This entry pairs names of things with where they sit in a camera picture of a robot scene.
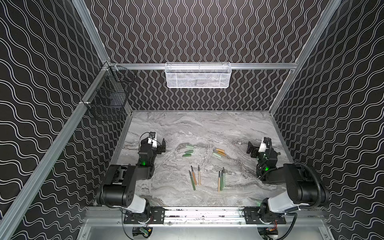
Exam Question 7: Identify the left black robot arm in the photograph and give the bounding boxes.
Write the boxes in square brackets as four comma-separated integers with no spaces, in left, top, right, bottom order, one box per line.
[96,132,166,215]

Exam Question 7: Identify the tan pen left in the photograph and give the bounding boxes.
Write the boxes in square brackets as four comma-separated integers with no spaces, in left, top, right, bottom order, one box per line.
[198,164,202,186]

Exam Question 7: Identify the aluminium frame back bar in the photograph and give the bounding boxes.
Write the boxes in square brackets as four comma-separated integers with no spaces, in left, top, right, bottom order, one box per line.
[111,62,298,71]

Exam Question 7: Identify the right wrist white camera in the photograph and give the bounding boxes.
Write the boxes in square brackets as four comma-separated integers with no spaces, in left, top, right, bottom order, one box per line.
[259,137,272,153]

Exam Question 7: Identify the aluminium frame left bar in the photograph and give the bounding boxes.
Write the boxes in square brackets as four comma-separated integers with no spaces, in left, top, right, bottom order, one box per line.
[1,62,109,240]

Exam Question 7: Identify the white wire mesh basket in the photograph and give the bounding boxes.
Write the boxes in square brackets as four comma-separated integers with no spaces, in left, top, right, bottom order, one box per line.
[165,66,232,89]

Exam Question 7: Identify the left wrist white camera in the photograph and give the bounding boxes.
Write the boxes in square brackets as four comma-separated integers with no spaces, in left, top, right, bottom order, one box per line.
[147,132,162,148]

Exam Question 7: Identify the black wire mesh basket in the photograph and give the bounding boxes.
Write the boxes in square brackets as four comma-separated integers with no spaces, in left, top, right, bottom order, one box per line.
[86,65,137,123]

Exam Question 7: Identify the wrist white camera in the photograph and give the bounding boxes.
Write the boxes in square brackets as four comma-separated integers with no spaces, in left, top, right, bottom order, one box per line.
[259,137,272,153]
[147,132,162,148]

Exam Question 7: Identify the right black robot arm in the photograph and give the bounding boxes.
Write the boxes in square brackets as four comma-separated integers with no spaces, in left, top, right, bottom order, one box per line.
[247,138,330,216]

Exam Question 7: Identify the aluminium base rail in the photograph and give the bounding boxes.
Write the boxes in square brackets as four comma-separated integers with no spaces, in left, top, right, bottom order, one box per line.
[86,205,328,226]

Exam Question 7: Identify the aluminium frame bar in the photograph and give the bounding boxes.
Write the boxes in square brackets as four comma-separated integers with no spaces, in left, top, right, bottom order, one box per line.
[1,62,109,240]
[111,62,298,71]

